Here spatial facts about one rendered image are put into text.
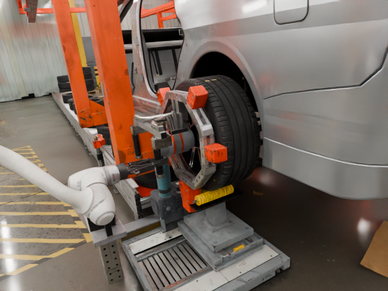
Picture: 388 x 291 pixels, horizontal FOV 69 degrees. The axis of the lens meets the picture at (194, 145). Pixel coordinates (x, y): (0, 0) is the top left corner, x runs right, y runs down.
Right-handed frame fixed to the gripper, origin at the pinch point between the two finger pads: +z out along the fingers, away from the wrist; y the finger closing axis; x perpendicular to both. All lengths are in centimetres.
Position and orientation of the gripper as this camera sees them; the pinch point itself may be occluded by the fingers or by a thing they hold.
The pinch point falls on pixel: (158, 161)
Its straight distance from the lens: 140.2
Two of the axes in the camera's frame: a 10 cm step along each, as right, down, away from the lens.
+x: -0.9, -9.4, -3.2
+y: 4.9, 2.4, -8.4
